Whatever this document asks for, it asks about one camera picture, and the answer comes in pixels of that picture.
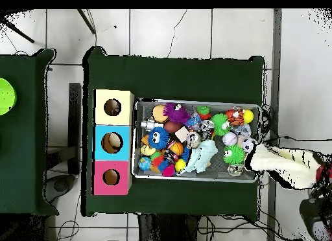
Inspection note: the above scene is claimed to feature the black tripod leg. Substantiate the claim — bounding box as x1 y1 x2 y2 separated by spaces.
0 15 35 44
77 8 97 34

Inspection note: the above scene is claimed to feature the wooden three-hole box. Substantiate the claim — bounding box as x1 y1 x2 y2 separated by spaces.
92 88 136 197

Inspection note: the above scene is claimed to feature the brown toy football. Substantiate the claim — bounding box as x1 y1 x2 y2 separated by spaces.
165 120 182 135

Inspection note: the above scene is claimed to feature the purple spiky ball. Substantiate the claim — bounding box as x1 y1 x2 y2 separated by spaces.
163 101 192 126

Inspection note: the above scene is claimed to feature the dark green tablecloth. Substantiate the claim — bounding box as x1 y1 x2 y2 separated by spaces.
82 46 265 222

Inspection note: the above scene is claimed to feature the black upright bar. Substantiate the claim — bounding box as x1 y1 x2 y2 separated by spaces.
68 82 83 176

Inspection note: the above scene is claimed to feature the yellow ball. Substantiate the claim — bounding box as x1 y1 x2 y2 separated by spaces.
174 158 187 174

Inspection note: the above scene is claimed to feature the lime green round object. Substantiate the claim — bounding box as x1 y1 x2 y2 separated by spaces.
0 77 17 117

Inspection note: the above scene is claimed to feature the green spiky ball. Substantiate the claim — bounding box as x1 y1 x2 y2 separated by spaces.
222 145 246 166

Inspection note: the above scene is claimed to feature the clear mesh bin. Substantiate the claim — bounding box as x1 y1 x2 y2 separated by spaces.
133 98 263 185

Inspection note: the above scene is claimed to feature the black and white soccer ball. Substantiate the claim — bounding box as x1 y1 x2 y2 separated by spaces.
242 137 259 154

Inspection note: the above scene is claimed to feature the orange tiger plush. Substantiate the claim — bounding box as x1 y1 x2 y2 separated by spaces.
226 109 246 127

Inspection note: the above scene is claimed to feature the green covered side table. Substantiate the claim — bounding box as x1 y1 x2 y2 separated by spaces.
0 48 58 217

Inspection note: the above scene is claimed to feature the blue fuzzy monster toy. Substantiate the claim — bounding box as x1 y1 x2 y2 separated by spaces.
148 126 171 150

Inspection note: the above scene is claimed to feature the mint green knit cloth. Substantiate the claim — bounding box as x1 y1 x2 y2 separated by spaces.
180 139 219 174

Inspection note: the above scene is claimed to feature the cream knit cloth roll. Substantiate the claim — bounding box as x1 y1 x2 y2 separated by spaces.
243 142 326 190

